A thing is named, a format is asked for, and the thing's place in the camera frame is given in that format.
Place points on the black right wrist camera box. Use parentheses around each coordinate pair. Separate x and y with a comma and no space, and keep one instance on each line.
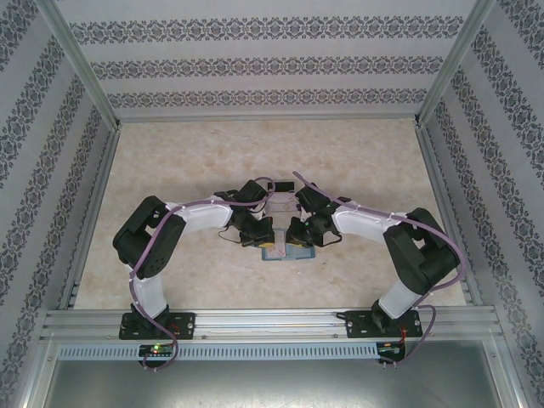
(310,197)

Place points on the aluminium mounting rail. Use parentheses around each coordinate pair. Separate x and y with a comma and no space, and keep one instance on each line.
(272,325)

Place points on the blue-grey card holder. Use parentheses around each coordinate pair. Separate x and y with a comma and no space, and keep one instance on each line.
(302,253)

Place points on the aluminium back rail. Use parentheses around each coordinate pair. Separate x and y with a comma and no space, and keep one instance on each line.
(268,117)

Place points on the black card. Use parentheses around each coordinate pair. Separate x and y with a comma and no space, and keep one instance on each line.
(282,186)

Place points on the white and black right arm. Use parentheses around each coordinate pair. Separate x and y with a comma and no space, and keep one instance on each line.
(365,223)

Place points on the clear acrylic box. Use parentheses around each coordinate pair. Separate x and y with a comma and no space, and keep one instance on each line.
(269,208)

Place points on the aluminium side rail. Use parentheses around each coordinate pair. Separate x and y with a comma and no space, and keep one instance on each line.
(91,217)
(446,212)

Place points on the grey metal sheet panel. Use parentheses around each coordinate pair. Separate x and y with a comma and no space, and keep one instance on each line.
(272,382)

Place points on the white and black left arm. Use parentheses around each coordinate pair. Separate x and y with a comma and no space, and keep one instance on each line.
(204,217)

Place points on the white card with pink print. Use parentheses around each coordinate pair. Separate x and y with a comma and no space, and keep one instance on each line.
(284,203)
(281,251)

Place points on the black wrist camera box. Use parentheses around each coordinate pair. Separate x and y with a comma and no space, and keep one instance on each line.
(310,197)
(252,192)

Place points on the aluminium frame post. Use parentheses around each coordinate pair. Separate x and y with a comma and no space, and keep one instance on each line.
(459,55)
(76,55)

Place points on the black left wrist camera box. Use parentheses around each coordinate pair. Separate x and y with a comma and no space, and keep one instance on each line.
(252,192)

